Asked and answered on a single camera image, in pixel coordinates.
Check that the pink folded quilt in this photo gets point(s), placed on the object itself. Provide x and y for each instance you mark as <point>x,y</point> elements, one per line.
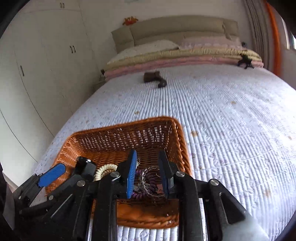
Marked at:
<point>162,63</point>

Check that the beige folded quilt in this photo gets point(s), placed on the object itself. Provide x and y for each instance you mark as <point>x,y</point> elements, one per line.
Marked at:
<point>180,53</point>

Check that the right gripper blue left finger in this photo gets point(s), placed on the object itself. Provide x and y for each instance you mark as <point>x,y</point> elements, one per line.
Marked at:
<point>127,171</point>

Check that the pink pillow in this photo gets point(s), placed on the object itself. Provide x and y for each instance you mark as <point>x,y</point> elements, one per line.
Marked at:
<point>211,41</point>

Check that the beige padded headboard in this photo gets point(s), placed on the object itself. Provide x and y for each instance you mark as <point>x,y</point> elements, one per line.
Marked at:
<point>173,28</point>

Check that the white wardrobe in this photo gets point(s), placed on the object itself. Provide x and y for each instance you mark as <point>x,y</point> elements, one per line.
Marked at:
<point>47,72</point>

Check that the striped curtain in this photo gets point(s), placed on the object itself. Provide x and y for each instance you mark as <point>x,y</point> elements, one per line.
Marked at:
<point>272,38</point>

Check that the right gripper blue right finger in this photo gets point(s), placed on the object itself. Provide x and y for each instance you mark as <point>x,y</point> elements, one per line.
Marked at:
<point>167,170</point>

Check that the white floral pillow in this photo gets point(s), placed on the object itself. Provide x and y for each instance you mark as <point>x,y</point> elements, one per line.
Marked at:
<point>152,47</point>

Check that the orange plush toy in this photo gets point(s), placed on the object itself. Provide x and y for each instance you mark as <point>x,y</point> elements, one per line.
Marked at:
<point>130,21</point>

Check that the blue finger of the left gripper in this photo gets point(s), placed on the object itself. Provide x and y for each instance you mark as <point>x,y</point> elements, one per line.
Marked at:
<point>84,168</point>
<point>51,175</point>

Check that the white quilted bedspread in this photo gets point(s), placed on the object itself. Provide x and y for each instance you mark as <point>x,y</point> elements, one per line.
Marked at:
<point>239,128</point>

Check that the black small tripod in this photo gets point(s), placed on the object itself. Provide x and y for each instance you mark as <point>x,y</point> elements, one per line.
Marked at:
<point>247,62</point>

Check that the brown hair brush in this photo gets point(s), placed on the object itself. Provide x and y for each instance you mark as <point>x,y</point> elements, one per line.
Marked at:
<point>155,76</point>

